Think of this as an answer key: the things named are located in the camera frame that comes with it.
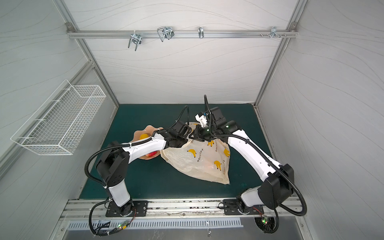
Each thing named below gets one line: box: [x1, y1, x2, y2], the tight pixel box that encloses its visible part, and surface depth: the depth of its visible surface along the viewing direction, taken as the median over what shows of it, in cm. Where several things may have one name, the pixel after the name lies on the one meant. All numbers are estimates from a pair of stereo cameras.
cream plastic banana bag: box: [160, 138, 231, 185], surface depth 75 cm
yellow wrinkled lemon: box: [140, 133, 149, 140], surface depth 97 cm
